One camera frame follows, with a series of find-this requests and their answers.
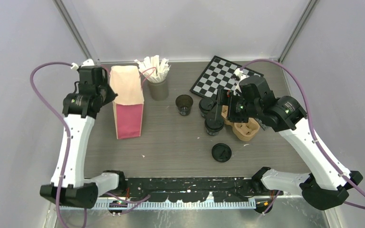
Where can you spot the brown cardboard cup carrier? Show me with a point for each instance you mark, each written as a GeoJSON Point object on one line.
{"type": "Point", "coordinates": [244, 131]}

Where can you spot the bundle of white wrapped straws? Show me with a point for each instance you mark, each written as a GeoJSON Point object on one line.
{"type": "Point", "coordinates": [153, 69]}

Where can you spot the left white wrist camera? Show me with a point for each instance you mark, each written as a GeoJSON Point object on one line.
{"type": "Point", "coordinates": [88, 62]}

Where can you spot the pink and cream paper bag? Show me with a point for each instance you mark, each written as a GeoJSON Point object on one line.
{"type": "Point", "coordinates": [128, 106]}

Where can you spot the black coffee cup lid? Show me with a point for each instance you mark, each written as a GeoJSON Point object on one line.
{"type": "Point", "coordinates": [221, 152]}

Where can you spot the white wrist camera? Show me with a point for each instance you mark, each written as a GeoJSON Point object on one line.
{"type": "Point", "coordinates": [88, 62]}
{"type": "Point", "coordinates": [238, 74]}

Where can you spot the grey cylindrical straw holder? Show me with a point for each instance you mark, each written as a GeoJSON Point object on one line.
{"type": "Point", "coordinates": [159, 91]}

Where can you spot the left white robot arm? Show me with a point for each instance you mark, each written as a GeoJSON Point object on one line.
{"type": "Point", "coordinates": [68, 186]}

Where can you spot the black lidded coffee cup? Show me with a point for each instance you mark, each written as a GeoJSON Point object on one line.
{"type": "Point", "coordinates": [205, 105]}

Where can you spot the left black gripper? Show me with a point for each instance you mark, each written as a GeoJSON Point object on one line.
{"type": "Point", "coordinates": [111, 95]}

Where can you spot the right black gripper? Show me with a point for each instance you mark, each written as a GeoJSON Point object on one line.
{"type": "Point", "coordinates": [222, 98]}

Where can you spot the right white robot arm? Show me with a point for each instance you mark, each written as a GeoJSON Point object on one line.
{"type": "Point", "coordinates": [327, 184]}

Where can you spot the black and white chessboard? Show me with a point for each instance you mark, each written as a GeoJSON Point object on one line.
{"type": "Point", "coordinates": [218, 74]}

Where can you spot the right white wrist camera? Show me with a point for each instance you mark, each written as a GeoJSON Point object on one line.
{"type": "Point", "coordinates": [238, 74]}

